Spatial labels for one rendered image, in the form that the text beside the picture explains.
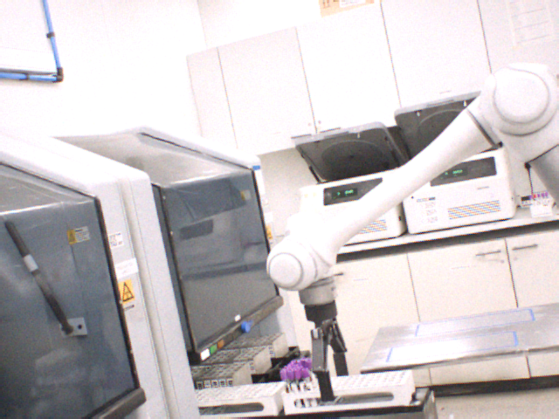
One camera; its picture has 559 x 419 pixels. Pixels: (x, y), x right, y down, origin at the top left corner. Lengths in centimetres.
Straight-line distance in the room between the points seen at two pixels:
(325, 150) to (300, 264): 287
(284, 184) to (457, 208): 132
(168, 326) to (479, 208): 249
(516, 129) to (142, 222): 84
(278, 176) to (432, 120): 116
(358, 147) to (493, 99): 294
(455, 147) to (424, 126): 262
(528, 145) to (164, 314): 88
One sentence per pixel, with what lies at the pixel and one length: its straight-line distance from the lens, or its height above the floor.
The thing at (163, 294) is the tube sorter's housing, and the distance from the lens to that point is 176.
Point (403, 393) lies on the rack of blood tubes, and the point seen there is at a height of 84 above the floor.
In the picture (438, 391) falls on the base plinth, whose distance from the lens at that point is 427.
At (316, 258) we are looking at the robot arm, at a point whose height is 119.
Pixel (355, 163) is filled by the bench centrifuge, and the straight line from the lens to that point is 449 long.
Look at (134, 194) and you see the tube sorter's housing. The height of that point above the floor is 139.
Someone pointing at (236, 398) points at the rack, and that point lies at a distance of 185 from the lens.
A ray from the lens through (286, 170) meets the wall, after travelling 483.
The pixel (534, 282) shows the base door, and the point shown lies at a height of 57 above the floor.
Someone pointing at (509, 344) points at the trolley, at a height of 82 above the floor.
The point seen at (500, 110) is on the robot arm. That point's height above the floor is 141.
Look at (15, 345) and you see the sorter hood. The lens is 133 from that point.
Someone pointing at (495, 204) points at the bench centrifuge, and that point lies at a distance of 396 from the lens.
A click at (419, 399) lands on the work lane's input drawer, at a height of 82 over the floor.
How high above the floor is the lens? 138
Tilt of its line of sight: 3 degrees down
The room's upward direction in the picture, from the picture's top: 11 degrees counter-clockwise
